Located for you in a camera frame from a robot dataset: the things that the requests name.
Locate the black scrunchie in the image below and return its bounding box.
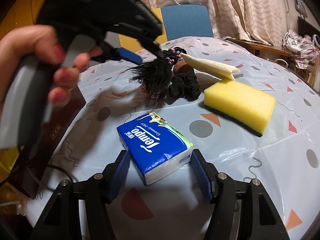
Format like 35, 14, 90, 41
167, 70, 201, 103

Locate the pink patterned curtain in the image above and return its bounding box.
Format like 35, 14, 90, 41
142, 0, 283, 47

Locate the blue tempo tissue pack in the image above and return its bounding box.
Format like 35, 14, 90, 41
117, 112, 194, 186

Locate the wooden side table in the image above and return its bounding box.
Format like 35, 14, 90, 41
226, 38, 290, 59

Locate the grey yellow blue chair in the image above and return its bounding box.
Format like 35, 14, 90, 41
105, 4, 214, 53

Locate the person's left hand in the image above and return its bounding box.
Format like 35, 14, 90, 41
1, 24, 103, 112

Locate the black hair wig piece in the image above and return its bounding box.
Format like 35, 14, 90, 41
128, 47, 187, 107

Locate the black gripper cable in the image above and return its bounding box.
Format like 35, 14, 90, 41
0, 163, 75, 198

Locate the patterned plastic tablecloth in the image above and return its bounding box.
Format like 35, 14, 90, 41
50, 37, 319, 239

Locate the wooden cabinet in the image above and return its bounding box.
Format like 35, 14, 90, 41
1, 0, 44, 39

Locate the brown makeup sponge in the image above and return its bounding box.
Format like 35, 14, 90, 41
173, 60, 194, 75

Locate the gold metal tin tray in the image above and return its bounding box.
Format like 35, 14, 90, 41
1, 87, 86, 198

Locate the pile of clothes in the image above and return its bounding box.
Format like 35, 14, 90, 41
282, 30, 319, 69

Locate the yellow green sponge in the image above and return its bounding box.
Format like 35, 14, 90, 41
204, 80, 276, 137

